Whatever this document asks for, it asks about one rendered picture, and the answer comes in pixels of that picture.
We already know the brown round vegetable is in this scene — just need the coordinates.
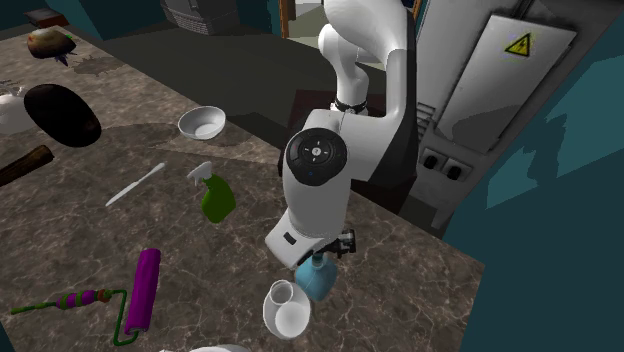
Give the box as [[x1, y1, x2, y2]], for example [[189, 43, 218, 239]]
[[26, 27, 78, 67]]

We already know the wooden door frame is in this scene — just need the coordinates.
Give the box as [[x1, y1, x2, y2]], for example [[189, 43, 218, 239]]
[[278, 0, 292, 40]]

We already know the grey ribbed appliance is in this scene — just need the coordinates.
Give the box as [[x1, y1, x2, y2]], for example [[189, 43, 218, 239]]
[[159, 0, 241, 37]]

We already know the white knife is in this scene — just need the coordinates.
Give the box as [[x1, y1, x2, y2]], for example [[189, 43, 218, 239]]
[[105, 162, 167, 208]]

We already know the white glass teapot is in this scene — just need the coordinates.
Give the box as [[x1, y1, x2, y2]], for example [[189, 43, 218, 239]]
[[0, 86, 38, 136]]

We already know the grey electrical cabinet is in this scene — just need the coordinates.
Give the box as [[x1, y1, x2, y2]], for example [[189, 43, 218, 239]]
[[398, 0, 579, 231]]

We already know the brown flat box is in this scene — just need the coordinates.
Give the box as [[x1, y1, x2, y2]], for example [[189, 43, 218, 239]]
[[23, 7, 70, 29]]

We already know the purple paint roller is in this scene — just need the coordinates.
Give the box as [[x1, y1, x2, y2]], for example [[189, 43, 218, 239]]
[[10, 247, 163, 348]]

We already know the white plate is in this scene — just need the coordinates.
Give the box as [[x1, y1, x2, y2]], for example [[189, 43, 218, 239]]
[[159, 343, 253, 352]]

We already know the white bowl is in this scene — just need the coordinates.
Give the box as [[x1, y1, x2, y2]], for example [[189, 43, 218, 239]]
[[177, 105, 227, 142]]

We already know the white jug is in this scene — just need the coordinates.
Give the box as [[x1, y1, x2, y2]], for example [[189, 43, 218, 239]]
[[262, 279, 312, 340]]

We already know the black oval object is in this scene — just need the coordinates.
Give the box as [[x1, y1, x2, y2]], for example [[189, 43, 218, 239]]
[[23, 83, 103, 149]]

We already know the green spray bottle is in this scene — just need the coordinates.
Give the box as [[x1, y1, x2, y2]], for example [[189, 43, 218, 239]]
[[186, 161, 238, 225]]

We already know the light blue bottle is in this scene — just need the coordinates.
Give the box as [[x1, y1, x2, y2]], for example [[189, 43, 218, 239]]
[[294, 252, 339, 303]]

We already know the brown wooden stick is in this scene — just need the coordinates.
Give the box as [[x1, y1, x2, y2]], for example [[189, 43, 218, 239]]
[[0, 144, 55, 188]]

